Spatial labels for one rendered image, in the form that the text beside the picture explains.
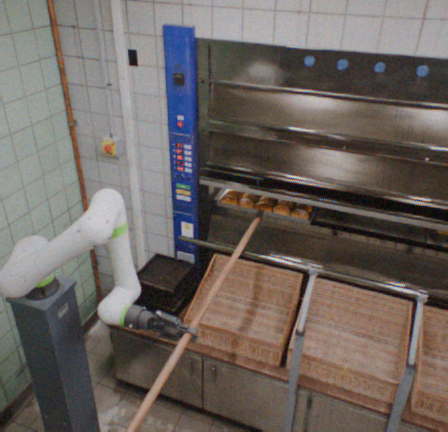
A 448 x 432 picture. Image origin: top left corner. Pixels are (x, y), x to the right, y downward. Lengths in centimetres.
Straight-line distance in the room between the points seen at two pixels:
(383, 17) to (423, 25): 16
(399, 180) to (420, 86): 45
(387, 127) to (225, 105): 80
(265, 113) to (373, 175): 61
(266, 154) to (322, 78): 48
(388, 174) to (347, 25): 72
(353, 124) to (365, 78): 21
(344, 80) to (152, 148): 114
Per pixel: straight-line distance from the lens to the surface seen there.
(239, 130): 243
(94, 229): 163
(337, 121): 229
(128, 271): 196
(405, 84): 224
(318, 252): 264
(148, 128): 267
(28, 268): 183
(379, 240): 254
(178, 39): 241
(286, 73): 229
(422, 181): 238
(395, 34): 218
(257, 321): 278
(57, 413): 261
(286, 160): 242
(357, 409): 257
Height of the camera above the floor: 252
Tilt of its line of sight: 30 degrees down
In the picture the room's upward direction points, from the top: 1 degrees clockwise
